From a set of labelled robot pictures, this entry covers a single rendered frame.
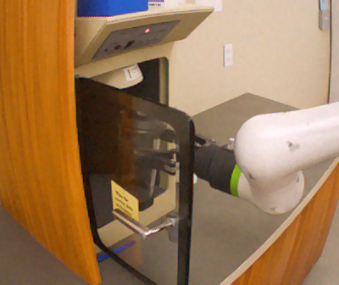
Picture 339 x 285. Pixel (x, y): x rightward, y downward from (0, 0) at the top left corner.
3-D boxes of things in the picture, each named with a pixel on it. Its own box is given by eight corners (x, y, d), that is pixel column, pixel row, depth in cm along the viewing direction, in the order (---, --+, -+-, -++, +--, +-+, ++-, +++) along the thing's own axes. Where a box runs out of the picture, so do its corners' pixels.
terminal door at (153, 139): (97, 243, 92) (78, 75, 75) (186, 309, 71) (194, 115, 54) (94, 243, 91) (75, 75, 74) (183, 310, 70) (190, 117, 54)
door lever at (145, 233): (136, 209, 71) (135, 197, 70) (173, 233, 64) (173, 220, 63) (111, 220, 68) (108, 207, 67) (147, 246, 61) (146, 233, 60)
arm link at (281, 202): (291, 230, 72) (313, 183, 76) (284, 203, 63) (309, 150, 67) (236, 209, 81) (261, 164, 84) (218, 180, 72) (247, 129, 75)
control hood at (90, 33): (68, 65, 74) (68, 19, 70) (177, 38, 96) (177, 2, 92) (104, 72, 67) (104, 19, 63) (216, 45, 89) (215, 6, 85)
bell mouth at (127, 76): (58, 85, 96) (57, 64, 93) (109, 67, 108) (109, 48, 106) (101, 97, 85) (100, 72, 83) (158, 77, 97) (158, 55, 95)
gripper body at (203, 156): (232, 140, 83) (196, 128, 89) (207, 155, 78) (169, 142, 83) (230, 174, 87) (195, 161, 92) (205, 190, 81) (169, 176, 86)
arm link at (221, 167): (227, 208, 78) (252, 187, 84) (232, 152, 73) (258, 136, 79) (202, 198, 81) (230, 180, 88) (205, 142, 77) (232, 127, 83)
